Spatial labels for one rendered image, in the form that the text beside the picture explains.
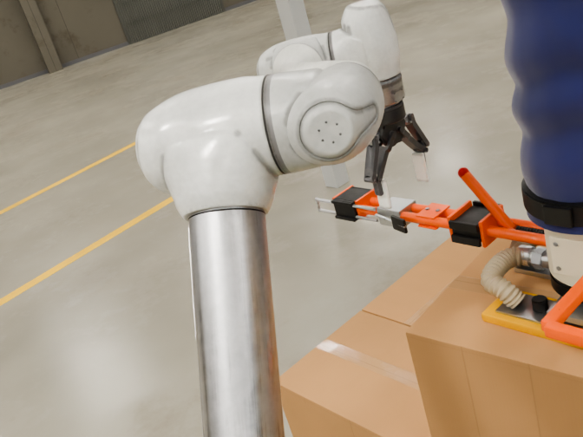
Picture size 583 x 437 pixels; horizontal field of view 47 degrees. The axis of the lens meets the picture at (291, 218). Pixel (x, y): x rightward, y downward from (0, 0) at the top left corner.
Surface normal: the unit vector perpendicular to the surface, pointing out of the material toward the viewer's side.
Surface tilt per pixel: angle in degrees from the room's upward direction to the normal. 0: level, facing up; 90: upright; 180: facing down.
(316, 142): 84
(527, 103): 73
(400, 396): 0
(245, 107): 51
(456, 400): 90
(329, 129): 86
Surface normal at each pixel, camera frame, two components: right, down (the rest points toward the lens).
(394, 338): -0.26, -0.88
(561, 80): -0.52, 0.21
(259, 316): 0.67, -0.20
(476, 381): -0.65, 0.47
